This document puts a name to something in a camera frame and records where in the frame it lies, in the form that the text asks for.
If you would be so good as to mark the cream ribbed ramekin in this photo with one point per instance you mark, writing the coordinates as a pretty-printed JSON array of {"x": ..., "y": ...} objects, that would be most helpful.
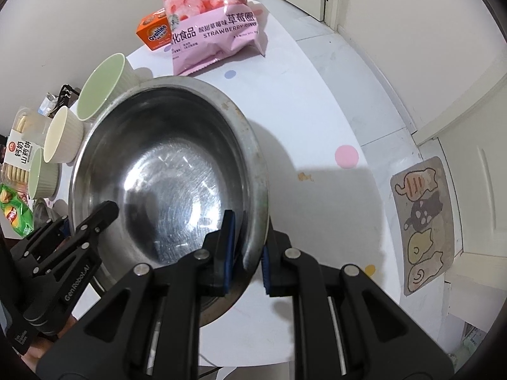
[{"x": 59, "y": 134}]

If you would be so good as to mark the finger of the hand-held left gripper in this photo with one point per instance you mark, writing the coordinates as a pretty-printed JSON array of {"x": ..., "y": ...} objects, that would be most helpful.
[
  {"x": 39, "y": 249},
  {"x": 99, "y": 219}
]

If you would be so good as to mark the orange cardboard box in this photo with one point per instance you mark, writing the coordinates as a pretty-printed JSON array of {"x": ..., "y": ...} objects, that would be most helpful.
[{"x": 152, "y": 33}]

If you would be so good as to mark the cartoon animal floor mat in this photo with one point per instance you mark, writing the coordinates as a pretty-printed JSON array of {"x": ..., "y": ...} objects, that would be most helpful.
[{"x": 424, "y": 225}]

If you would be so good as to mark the tall green ribbed cup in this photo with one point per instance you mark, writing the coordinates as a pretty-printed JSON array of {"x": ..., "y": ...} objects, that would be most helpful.
[{"x": 99, "y": 87}]

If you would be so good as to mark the green ribbed ramekin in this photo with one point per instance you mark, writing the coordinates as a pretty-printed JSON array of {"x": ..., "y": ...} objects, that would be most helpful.
[{"x": 39, "y": 174}]

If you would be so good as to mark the person's left hand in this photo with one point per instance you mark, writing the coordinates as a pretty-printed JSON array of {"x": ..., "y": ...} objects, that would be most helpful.
[{"x": 39, "y": 358}]

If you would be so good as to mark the clear plastic bag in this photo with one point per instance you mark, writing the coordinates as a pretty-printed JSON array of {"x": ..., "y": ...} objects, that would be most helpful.
[{"x": 48, "y": 105}]

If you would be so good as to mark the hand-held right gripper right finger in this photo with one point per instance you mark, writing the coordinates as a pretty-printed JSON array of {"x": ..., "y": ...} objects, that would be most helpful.
[{"x": 266, "y": 271}]

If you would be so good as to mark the white printed tablecloth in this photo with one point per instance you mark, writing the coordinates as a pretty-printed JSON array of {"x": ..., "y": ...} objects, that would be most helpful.
[{"x": 309, "y": 126}]

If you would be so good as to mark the large stainless steel bowl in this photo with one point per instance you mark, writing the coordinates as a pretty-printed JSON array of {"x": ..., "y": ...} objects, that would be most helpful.
[{"x": 166, "y": 158}]

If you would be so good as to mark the pink snack bag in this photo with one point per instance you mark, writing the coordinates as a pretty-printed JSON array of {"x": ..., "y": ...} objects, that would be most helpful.
[{"x": 206, "y": 16}]

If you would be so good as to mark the clear biscuit package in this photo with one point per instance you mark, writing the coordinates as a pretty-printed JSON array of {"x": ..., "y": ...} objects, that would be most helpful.
[{"x": 21, "y": 154}]

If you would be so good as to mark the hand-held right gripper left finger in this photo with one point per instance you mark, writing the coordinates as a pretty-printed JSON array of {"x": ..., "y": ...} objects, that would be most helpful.
[{"x": 229, "y": 251}]

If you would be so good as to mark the green potato chip bag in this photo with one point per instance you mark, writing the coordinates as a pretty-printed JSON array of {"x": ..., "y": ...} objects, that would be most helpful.
[{"x": 16, "y": 213}]

